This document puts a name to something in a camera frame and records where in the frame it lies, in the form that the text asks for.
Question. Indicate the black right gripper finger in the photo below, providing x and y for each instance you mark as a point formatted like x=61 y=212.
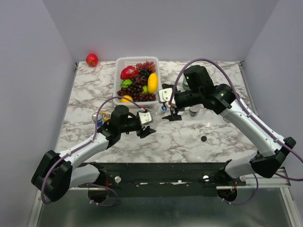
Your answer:
x=173 y=116
x=165 y=86

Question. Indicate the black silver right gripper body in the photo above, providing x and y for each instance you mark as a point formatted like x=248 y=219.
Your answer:
x=184 y=99

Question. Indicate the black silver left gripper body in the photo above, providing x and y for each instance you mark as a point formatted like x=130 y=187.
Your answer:
x=139 y=114

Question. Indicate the blue white bottle cap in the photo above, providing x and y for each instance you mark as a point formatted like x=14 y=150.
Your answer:
x=163 y=109

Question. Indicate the clear bottle dark label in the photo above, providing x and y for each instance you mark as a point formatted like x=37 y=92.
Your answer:
x=194 y=110

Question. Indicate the black bottle cap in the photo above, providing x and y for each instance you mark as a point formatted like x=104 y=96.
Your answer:
x=203 y=138

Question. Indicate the clear plastic bottle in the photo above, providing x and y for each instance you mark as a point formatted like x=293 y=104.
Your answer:
x=158 y=111

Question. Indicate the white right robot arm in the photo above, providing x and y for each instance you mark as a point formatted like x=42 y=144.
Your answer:
x=202 y=91

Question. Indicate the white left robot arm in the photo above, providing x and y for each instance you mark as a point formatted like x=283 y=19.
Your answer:
x=58 y=172

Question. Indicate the clear bottle green label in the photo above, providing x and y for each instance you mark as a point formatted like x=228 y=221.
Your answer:
x=185 y=84

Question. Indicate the yellow mango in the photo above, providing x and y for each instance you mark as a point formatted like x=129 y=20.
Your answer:
x=152 y=83

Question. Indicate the dark grape bunch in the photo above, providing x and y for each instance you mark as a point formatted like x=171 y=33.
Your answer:
x=145 y=72

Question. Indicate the red grape bunch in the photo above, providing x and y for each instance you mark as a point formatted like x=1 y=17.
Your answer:
x=138 y=90

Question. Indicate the yellow M&M candy bag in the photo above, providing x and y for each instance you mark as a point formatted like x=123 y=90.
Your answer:
x=105 y=116

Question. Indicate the red dragon fruit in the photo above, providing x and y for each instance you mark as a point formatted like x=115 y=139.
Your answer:
x=128 y=72

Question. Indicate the red bull can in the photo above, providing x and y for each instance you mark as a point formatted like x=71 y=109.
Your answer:
x=98 y=118

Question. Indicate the white plastic fruit basket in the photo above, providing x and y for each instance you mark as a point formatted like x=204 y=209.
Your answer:
x=123 y=62

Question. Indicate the red apple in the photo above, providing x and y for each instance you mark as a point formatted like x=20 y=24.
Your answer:
x=92 y=60

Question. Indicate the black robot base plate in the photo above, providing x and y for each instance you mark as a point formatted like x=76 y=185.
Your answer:
x=164 y=179

